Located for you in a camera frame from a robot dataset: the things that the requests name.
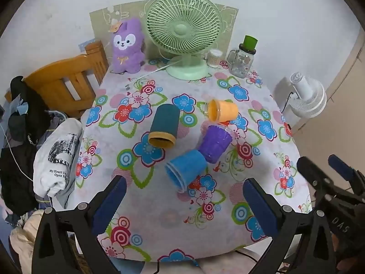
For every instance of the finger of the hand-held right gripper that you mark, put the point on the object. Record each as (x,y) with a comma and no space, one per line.
(313,174)
(343,169)

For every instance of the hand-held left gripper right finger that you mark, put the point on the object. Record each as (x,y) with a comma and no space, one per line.
(259,208)

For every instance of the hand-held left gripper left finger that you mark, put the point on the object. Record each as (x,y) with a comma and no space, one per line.
(111,202)

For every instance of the purple ribbed cup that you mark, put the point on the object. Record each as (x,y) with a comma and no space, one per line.
(214,144)

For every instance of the blue ribbed cup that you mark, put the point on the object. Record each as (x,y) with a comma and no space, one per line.
(188,167)

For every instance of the teal cup with tan rim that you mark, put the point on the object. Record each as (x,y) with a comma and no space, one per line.
(165,120)

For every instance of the orange cup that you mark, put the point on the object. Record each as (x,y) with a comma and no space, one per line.
(225,110)

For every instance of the white printed shirt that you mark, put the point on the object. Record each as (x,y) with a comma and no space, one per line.
(57,159)

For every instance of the white round fan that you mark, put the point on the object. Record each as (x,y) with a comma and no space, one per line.
(309,97)

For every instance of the cream cloth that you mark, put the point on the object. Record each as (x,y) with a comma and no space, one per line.
(22,234)

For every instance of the pile of dark clothes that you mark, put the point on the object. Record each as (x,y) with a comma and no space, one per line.
(17,171)

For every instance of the floral tablecloth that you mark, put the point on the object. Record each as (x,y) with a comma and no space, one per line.
(171,97)

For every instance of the glass jar mug green lid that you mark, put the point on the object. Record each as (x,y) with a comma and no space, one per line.
(242,62)

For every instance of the wooden chair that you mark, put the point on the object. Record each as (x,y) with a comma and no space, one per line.
(51,80)

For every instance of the purple plush toy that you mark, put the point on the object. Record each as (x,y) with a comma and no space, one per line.
(125,54)

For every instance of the clear cotton swab container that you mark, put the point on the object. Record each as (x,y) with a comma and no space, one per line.
(214,58)

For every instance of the green desk fan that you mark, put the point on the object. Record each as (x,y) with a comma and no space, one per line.
(182,31)

